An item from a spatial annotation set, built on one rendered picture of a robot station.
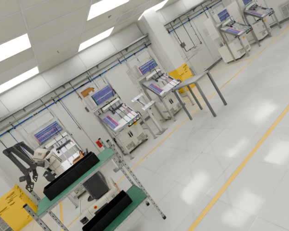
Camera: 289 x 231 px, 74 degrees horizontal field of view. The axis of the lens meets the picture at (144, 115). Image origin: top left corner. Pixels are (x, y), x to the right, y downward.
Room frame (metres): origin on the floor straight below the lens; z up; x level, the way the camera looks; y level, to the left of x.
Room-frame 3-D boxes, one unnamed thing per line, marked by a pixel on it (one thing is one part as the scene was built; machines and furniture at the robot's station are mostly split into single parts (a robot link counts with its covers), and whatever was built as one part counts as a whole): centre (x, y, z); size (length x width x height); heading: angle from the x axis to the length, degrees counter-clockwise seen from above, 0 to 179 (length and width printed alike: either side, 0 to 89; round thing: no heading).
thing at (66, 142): (4.12, 1.91, 0.66); 1.01 x 0.73 x 1.31; 22
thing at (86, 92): (4.98, 0.77, 1.82); 0.68 x 0.30 x 0.20; 112
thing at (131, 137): (4.84, 0.66, 0.31); 0.70 x 0.65 x 0.62; 112
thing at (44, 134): (4.31, 2.01, 0.95); 1.35 x 0.82 x 1.90; 22
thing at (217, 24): (6.75, -3.96, 0.95); 1.36 x 0.82 x 1.90; 22
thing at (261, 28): (7.28, -5.31, 0.95); 1.36 x 0.82 x 1.90; 22
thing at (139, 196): (1.94, 0.93, 0.55); 0.91 x 0.46 x 1.10; 112
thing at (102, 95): (4.75, 0.55, 1.52); 0.51 x 0.13 x 0.27; 112
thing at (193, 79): (3.88, -1.15, 0.40); 0.70 x 0.45 x 0.80; 27
